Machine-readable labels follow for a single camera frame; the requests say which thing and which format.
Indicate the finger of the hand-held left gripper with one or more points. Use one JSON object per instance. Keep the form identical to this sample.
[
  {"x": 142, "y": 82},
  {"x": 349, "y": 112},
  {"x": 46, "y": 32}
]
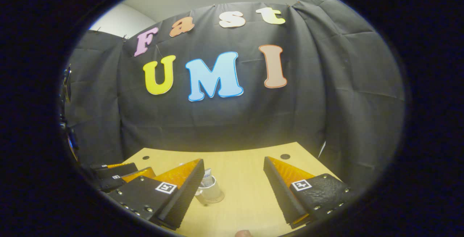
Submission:
[
  {"x": 116, "y": 170},
  {"x": 119, "y": 182}
]

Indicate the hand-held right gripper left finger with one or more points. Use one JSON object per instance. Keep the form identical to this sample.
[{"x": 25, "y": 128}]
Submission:
[{"x": 181, "y": 197}]

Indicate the white toothpaste tube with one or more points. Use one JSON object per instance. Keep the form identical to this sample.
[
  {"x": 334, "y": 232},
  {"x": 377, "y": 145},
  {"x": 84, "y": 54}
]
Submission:
[{"x": 207, "y": 178}]

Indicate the black backdrop cloth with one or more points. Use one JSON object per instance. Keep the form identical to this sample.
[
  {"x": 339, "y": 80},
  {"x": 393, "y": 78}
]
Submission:
[{"x": 224, "y": 121}]

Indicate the wooden desktop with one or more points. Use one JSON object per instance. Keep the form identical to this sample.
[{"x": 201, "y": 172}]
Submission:
[{"x": 239, "y": 179}]

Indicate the metal stand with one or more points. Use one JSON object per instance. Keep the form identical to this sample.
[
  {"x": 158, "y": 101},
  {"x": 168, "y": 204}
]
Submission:
[{"x": 67, "y": 84}]

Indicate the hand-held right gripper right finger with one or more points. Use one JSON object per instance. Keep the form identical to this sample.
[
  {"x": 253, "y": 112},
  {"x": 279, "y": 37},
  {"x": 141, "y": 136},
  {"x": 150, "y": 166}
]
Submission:
[{"x": 282, "y": 193}]

